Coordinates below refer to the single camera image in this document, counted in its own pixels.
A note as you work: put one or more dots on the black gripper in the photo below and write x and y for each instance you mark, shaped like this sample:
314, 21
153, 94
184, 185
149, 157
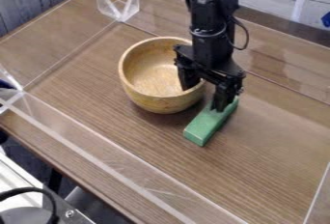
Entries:
207, 60

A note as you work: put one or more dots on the brown wooden bowl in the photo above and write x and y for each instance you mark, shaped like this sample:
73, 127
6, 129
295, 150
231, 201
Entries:
148, 76

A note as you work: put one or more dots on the green rectangular block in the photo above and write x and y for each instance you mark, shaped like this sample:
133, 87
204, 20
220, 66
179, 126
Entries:
205, 123

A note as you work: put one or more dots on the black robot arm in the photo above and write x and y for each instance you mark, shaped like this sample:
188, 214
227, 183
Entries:
212, 16

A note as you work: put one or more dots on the white container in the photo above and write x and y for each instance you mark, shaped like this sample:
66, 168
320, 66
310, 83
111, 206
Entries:
312, 13

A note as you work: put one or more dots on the clear acrylic front barrier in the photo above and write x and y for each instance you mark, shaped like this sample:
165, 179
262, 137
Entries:
119, 177

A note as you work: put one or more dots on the clear acrylic corner bracket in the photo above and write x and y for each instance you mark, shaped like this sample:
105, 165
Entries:
119, 10

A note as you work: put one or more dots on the grey metal bracket with screw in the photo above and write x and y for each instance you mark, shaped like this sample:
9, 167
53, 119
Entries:
68, 213

